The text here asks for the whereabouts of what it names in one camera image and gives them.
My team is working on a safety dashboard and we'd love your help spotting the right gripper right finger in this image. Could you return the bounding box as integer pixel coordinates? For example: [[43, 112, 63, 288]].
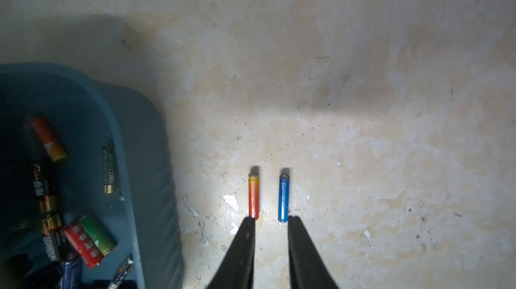
[[288, 216, 338, 288]]

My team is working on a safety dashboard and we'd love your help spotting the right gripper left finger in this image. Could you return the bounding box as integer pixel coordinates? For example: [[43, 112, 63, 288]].
[[207, 217, 255, 289]]

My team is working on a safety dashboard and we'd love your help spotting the blue AAA battery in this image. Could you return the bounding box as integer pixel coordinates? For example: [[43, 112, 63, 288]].
[[278, 173, 290, 223]]

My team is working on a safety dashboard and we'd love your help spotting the red orange AAA battery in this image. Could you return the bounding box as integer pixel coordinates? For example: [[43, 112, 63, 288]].
[[248, 173, 259, 220]]

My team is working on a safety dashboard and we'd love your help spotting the teal plastic storage box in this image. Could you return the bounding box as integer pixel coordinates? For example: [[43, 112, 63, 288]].
[[1, 63, 183, 288]]

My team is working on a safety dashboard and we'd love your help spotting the green battery in box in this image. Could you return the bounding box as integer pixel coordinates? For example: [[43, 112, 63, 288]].
[[79, 215, 116, 256]]

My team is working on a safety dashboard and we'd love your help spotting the red battery in box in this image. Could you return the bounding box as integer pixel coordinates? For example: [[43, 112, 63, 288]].
[[30, 116, 67, 163]]

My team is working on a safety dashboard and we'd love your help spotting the black gold battery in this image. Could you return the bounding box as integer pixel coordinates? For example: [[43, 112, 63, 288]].
[[31, 162, 58, 214]]

